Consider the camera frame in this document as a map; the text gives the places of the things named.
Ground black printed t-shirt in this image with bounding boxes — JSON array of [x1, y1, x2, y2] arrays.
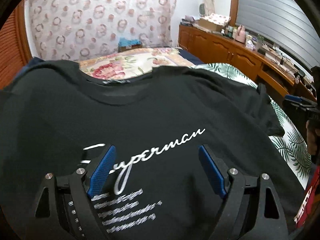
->
[[1, 61, 304, 239]]

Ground person right hand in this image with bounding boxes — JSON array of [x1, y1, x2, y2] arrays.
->
[[306, 120, 320, 165]]

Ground bed with leaf sheet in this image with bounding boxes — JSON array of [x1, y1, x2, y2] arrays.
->
[[194, 63, 311, 189]]

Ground pink kettle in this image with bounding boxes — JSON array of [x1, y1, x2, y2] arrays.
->
[[235, 25, 246, 43]]

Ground grey window blind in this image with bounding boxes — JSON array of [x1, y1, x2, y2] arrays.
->
[[236, 0, 319, 68]]

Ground wooden sideboard cabinet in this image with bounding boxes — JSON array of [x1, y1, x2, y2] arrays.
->
[[178, 25, 316, 101]]

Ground cardboard box on cabinet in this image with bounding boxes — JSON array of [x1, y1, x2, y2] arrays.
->
[[199, 18, 224, 32]]

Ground floral quilt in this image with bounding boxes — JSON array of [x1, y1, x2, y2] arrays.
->
[[79, 47, 202, 80]]

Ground wooden louvered wardrobe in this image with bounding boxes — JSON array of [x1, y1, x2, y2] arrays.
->
[[0, 1, 32, 88]]

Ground blue item behind bed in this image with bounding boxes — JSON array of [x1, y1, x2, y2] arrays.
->
[[118, 37, 143, 52]]

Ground circle patterned curtain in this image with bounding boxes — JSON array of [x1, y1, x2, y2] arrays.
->
[[25, 0, 177, 61]]

